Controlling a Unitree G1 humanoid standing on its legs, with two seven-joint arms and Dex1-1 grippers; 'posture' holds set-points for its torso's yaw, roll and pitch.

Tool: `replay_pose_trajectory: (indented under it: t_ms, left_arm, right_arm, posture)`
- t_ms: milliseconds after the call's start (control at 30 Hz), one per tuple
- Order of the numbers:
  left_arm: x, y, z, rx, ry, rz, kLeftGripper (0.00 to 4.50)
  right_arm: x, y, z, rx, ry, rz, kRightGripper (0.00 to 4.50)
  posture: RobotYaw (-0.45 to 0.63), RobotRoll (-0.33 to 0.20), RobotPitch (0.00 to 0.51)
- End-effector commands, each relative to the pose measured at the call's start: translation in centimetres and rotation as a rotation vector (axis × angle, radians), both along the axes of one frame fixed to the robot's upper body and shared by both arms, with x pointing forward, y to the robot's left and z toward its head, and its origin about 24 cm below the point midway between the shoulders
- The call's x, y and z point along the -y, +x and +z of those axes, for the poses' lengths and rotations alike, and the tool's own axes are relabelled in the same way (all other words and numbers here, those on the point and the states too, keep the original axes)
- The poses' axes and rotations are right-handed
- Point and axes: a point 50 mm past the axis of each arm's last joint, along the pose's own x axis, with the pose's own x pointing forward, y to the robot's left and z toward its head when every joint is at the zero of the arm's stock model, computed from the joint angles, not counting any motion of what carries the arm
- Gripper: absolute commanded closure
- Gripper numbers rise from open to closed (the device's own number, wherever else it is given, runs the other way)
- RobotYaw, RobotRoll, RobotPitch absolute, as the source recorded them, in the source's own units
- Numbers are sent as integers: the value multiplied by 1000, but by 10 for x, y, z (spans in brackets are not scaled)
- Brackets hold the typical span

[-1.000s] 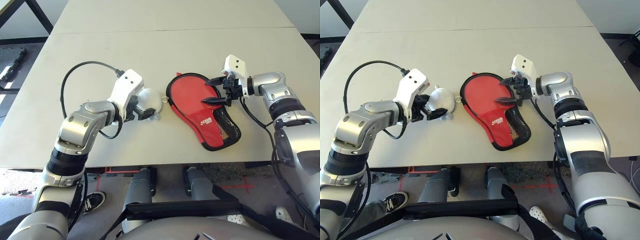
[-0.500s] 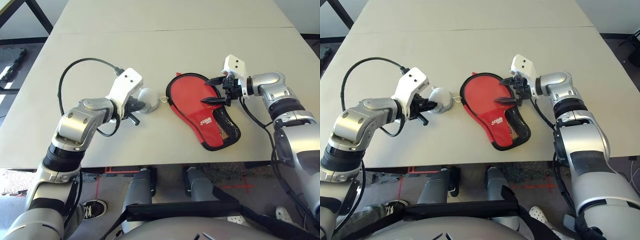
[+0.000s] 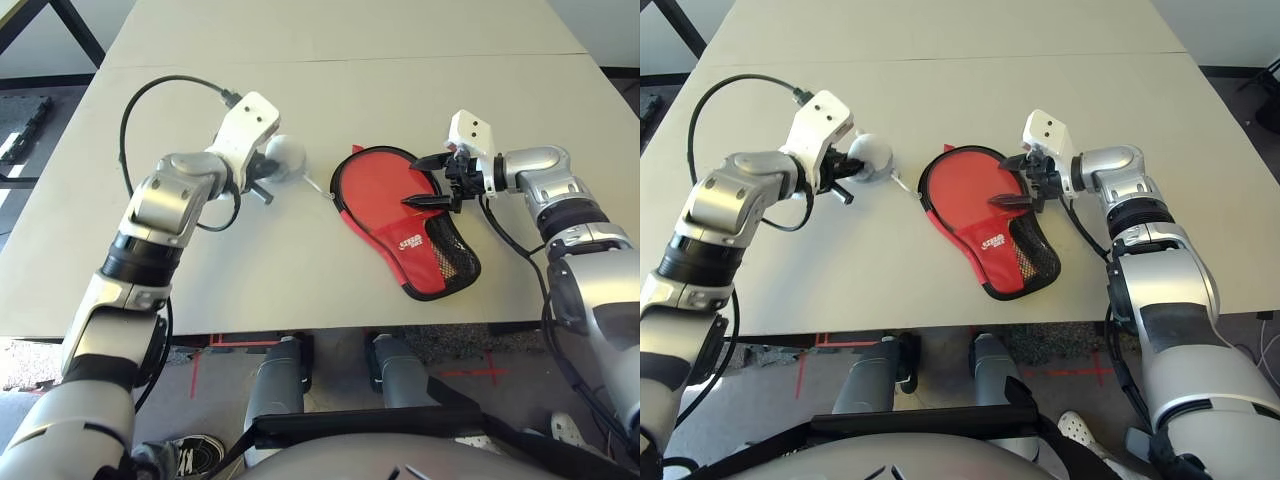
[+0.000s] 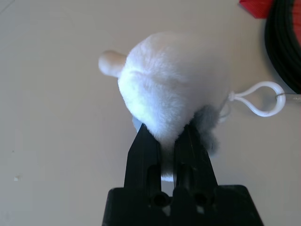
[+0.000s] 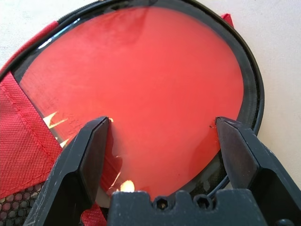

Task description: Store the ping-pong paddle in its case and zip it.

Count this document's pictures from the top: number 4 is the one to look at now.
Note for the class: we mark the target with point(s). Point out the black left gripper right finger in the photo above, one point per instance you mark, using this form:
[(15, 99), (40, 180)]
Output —
[(195, 162)]

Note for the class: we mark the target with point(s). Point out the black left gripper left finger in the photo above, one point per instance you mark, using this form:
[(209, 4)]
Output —
[(142, 160)]

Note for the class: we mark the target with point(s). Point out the black and red paddle case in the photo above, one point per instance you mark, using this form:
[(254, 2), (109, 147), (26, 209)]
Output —
[(279, 47)]

